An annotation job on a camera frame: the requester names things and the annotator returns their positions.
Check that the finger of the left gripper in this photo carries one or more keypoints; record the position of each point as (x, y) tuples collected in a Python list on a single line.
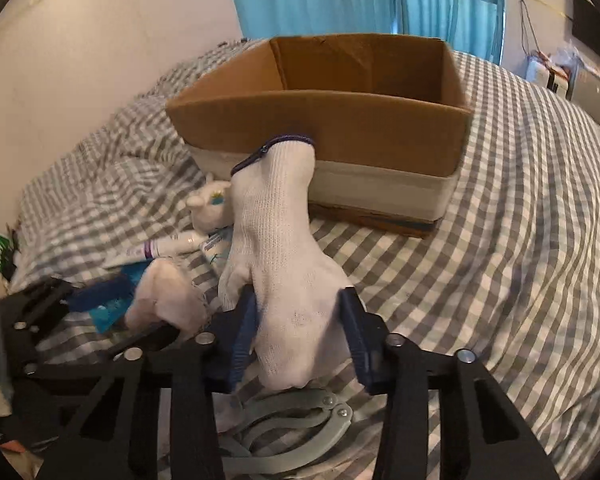
[(37, 309), (155, 337)]

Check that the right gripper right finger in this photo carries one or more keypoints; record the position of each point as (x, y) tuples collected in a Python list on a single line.
[(366, 335)]

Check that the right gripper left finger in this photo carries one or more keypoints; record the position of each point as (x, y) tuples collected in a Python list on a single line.
[(230, 352)]

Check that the blue razor blister pack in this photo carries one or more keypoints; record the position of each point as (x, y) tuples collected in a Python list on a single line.
[(106, 301)]

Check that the white purple cream tube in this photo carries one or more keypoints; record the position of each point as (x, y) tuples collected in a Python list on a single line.
[(174, 245)]

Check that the small blue white packet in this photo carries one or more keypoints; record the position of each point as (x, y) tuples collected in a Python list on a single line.
[(216, 249)]

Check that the grey hand grip exerciser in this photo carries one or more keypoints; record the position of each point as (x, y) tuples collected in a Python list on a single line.
[(284, 432)]

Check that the white unicorn figurine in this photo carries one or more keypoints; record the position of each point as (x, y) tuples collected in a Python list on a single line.
[(210, 207)]

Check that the grey checked bed cover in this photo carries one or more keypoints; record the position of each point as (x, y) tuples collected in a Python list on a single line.
[(512, 272)]

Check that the brown cardboard box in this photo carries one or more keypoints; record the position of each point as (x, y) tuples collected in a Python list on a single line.
[(386, 114)]

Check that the white suitcase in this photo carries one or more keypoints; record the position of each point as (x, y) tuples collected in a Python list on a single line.
[(546, 76)]

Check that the grey mini fridge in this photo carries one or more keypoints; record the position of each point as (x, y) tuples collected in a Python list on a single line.
[(584, 91)]

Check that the black wall television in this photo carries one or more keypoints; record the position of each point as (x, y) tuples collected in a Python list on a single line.
[(586, 24)]

